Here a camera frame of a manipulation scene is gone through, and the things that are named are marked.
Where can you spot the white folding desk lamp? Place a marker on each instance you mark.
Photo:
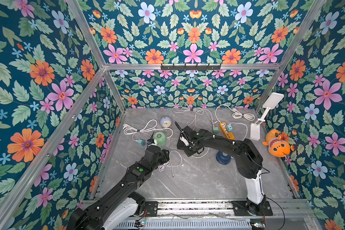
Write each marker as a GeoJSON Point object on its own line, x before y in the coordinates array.
{"type": "Point", "coordinates": [271, 102]}

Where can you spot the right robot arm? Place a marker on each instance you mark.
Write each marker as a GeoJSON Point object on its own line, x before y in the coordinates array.
{"type": "Point", "coordinates": [249, 162]}

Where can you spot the green charger adapter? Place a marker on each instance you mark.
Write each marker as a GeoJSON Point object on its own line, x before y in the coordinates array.
{"type": "Point", "coordinates": [141, 142]}
{"type": "Point", "coordinates": [215, 130]}

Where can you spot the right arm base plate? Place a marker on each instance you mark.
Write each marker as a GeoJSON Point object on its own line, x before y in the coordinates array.
{"type": "Point", "coordinates": [249, 208]}

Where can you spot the blue meat grinder front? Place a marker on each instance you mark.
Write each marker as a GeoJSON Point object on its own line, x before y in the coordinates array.
{"type": "Point", "coordinates": [223, 158]}

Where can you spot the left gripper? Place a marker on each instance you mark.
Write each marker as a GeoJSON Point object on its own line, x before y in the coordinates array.
{"type": "Point", "coordinates": [163, 155]}

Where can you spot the teal charger adapter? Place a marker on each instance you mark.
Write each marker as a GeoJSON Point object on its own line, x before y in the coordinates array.
{"type": "Point", "coordinates": [229, 128]}

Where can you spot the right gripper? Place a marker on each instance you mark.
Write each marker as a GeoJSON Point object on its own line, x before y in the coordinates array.
{"type": "Point", "coordinates": [185, 138]}

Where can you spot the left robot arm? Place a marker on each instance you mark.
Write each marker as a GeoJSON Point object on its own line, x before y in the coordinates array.
{"type": "Point", "coordinates": [122, 201]}

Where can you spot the pale blue table clock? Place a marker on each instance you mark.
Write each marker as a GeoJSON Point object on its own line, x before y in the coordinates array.
{"type": "Point", "coordinates": [165, 122]}

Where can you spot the green meat grinder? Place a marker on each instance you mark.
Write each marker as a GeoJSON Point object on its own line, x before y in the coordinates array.
{"type": "Point", "coordinates": [159, 138]}

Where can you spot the orange power strip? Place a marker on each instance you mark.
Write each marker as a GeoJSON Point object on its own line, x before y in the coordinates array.
{"type": "Point", "coordinates": [226, 131]}

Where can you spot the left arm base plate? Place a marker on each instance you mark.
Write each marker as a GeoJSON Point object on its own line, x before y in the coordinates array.
{"type": "Point", "coordinates": [147, 209]}

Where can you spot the orange clownfish plush toy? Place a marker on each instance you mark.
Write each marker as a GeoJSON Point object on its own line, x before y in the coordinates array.
{"type": "Point", "coordinates": [276, 146]}

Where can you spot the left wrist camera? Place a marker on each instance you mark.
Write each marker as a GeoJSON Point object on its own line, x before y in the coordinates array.
{"type": "Point", "coordinates": [151, 141]}

